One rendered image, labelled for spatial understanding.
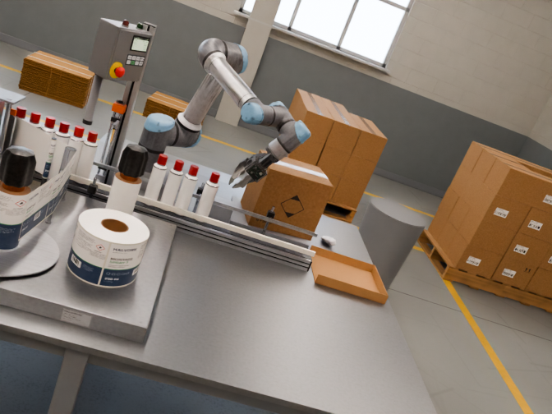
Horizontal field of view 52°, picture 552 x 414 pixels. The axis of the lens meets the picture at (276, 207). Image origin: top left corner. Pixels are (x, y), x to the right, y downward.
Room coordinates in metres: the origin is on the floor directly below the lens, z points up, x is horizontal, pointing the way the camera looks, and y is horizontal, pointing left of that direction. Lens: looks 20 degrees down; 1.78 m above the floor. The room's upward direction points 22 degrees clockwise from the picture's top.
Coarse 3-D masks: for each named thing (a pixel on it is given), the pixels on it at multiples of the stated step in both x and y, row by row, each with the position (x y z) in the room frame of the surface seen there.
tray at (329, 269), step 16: (320, 256) 2.26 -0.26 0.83; (336, 256) 2.28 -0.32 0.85; (320, 272) 2.11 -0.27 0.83; (336, 272) 2.17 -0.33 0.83; (352, 272) 2.23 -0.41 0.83; (368, 272) 2.29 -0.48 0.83; (336, 288) 2.02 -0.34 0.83; (352, 288) 2.03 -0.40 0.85; (368, 288) 2.13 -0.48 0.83; (384, 288) 2.11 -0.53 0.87
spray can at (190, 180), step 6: (192, 168) 2.01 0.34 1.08; (198, 168) 2.02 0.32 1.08; (186, 174) 2.01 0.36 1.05; (192, 174) 2.01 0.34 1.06; (186, 180) 2.00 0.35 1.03; (192, 180) 2.00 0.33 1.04; (186, 186) 2.00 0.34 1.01; (192, 186) 2.00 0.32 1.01; (180, 192) 2.00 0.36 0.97; (186, 192) 2.00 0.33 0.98; (192, 192) 2.01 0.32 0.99; (180, 198) 2.00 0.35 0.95; (186, 198) 2.00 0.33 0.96; (180, 204) 2.00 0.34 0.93; (186, 204) 2.01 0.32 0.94; (180, 216) 2.00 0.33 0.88
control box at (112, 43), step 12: (108, 24) 1.97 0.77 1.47; (120, 24) 2.01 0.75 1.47; (132, 24) 2.12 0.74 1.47; (96, 36) 1.98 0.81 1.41; (108, 36) 1.96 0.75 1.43; (120, 36) 1.95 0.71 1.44; (132, 36) 2.01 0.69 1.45; (144, 36) 2.06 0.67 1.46; (96, 48) 1.98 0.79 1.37; (108, 48) 1.95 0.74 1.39; (120, 48) 1.97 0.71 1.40; (96, 60) 1.97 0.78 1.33; (108, 60) 1.95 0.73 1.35; (120, 60) 1.98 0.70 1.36; (96, 72) 1.97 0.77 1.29; (108, 72) 1.95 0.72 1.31; (132, 72) 2.05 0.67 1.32
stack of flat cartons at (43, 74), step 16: (32, 64) 5.40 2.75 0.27; (48, 64) 5.49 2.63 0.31; (64, 64) 5.72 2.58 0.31; (32, 80) 5.41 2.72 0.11; (48, 80) 5.45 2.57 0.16; (64, 80) 5.48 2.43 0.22; (80, 80) 5.52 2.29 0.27; (48, 96) 5.45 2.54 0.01; (64, 96) 5.49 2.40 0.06; (80, 96) 5.53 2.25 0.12
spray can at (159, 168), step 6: (162, 156) 1.99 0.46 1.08; (162, 162) 1.99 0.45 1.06; (156, 168) 1.98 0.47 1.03; (162, 168) 1.98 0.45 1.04; (150, 174) 2.00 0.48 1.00; (156, 174) 1.98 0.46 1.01; (162, 174) 1.99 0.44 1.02; (150, 180) 1.98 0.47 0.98; (156, 180) 1.98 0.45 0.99; (162, 180) 1.99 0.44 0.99; (150, 186) 1.98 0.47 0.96; (156, 186) 1.98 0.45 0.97; (150, 192) 1.98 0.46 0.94; (156, 192) 1.99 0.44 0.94; (150, 198) 1.98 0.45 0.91; (156, 198) 1.99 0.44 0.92; (144, 204) 1.98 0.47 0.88
